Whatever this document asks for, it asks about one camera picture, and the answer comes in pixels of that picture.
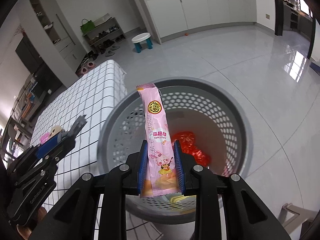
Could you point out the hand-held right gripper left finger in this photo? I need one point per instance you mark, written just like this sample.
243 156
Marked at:
142 167

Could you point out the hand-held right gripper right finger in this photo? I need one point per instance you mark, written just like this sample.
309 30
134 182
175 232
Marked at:
178 165

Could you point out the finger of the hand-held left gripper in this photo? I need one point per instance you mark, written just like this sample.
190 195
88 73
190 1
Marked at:
60 152
48 145

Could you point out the red plastic bag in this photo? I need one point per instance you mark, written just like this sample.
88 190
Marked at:
190 145

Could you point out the yellow square lid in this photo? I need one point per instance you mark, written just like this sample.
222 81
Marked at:
178 199

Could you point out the pink snack packet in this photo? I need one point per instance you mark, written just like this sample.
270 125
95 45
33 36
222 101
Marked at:
156 120

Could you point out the grey perforated laundry basket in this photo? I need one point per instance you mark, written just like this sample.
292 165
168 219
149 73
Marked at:
120 110

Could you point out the person's left hand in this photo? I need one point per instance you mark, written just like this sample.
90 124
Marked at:
25 230

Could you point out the beige plush toy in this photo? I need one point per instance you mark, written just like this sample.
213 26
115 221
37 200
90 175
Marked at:
56 130

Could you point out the grey sofa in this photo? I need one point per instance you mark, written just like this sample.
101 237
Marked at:
27 100

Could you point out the pink slipper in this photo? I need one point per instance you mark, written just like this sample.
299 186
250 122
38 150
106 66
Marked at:
89 64
82 71

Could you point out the black cabinet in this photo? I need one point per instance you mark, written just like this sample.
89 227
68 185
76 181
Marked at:
32 57

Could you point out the tall white cabinet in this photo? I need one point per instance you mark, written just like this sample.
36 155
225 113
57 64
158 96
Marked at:
65 47

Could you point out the grey slipper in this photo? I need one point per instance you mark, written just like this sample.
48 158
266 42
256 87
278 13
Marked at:
110 53
115 48

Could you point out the green handbag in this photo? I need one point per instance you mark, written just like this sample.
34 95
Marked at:
87 26

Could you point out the white stool with blue legs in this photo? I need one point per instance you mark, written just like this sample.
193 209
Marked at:
141 38

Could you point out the white flat box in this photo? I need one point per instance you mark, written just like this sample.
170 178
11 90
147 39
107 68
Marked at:
102 21

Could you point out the grey shoe rack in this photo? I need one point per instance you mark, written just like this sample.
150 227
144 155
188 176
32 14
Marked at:
121 30

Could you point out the long white cabinet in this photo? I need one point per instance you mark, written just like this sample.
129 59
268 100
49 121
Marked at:
195 7

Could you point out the beige wooden frame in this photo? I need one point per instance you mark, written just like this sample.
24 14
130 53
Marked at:
297 211

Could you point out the wall socket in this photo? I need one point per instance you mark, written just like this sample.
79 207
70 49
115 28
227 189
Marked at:
268 16

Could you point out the black door frame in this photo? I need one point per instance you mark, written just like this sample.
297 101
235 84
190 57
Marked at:
278 7

